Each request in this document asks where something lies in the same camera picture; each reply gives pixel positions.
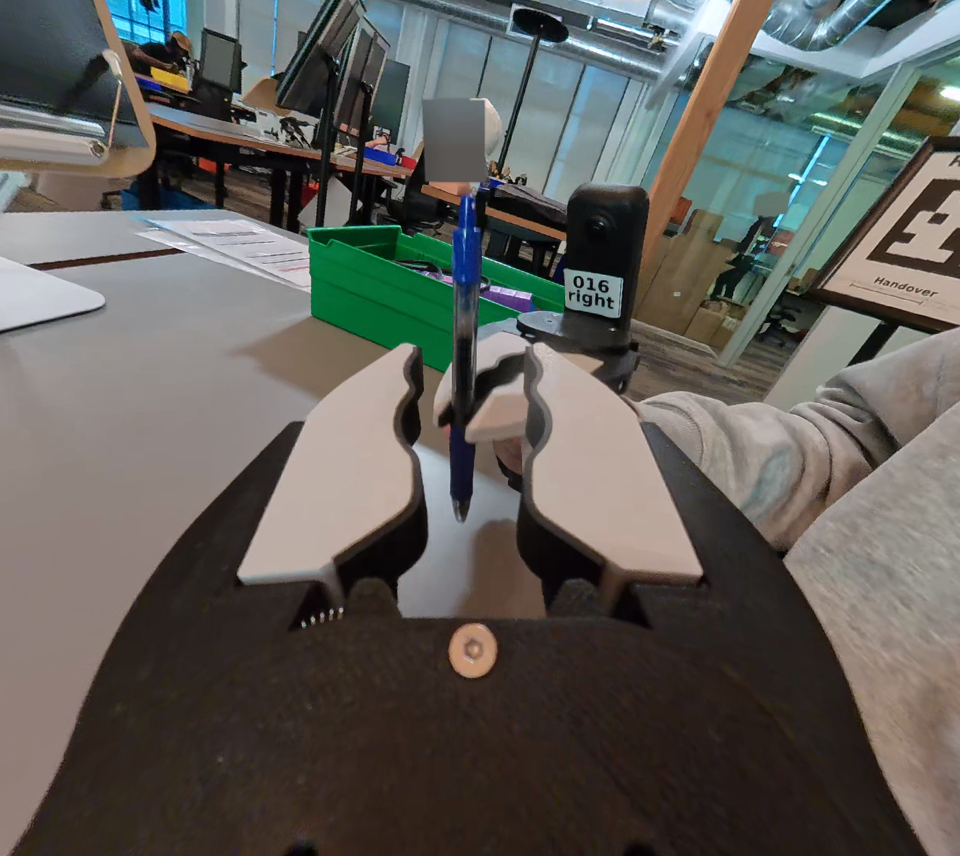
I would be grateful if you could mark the person's right hand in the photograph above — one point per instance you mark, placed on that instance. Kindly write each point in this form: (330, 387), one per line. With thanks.
(510, 453)

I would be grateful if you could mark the printed paper sheet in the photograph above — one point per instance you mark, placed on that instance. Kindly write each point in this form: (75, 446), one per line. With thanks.
(232, 245)

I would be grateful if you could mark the yellow plastic bin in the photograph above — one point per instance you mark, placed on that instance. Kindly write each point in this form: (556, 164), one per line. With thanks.
(169, 75)

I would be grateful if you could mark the purple block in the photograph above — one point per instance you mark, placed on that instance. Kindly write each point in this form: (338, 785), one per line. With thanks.
(510, 297)

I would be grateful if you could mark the white hard hat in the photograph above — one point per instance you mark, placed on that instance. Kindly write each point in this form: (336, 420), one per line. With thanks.
(491, 125)

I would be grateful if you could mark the slanted wooden beam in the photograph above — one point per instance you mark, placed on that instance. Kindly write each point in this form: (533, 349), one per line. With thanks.
(712, 84)

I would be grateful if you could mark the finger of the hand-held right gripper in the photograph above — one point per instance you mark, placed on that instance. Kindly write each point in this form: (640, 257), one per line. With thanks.
(499, 421)
(499, 350)

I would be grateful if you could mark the wooden workbench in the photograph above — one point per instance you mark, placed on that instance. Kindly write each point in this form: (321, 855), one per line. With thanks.
(225, 130)

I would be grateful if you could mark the person's right forearm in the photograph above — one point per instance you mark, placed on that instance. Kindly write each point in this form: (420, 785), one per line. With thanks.
(750, 436)

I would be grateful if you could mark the large desk monitor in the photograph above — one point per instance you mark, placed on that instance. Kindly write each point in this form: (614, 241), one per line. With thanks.
(45, 9)

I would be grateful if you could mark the black monitor on stand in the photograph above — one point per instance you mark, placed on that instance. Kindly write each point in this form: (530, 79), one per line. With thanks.
(367, 76)
(315, 46)
(394, 95)
(217, 58)

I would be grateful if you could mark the black floor lamp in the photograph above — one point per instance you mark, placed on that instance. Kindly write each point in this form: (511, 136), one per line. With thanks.
(536, 31)

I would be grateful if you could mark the framed marker sign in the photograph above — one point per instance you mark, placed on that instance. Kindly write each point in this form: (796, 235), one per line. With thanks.
(900, 234)

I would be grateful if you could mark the grey desk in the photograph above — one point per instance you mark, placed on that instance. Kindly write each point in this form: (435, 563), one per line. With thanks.
(150, 421)

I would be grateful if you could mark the blue ballpoint pen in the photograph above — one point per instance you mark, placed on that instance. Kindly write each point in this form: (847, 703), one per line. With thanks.
(465, 316)

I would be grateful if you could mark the stack of cardboard boxes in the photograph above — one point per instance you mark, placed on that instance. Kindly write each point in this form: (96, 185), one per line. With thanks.
(697, 271)

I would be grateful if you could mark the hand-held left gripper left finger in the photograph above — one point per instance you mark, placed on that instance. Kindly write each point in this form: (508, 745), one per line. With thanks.
(337, 481)

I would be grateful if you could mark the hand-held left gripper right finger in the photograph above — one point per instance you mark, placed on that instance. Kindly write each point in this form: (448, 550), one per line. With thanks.
(607, 481)

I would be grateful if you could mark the white monitor base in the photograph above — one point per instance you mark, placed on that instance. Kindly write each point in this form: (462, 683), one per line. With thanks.
(37, 294)

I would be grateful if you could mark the green plastic bin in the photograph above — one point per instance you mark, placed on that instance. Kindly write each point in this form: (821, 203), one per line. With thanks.
(375, 294)

